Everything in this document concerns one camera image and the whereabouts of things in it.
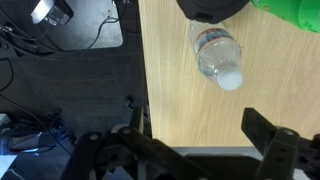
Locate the green plastic bottle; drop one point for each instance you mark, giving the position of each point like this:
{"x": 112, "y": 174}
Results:
{"x": 290, "y": 11}

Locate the aluminium extrusion bracket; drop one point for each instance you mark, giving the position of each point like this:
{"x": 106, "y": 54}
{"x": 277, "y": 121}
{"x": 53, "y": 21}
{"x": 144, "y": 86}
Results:
{"x": 50, "y": 11}

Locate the tall black thermos flask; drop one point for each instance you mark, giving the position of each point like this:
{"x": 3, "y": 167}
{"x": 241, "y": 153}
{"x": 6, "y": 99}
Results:
{"x": 213, "y": 8}

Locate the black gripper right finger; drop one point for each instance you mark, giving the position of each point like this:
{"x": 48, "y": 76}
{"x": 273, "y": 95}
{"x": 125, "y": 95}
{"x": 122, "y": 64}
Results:
{"x": 286, "y": 153}

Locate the clear plastic water bottle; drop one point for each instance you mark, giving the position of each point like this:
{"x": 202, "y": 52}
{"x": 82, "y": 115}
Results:
{"x": 216, "y": 53}

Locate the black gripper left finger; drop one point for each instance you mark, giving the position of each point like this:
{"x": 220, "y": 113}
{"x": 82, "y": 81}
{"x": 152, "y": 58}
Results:
{"x": 140, "y": 156}

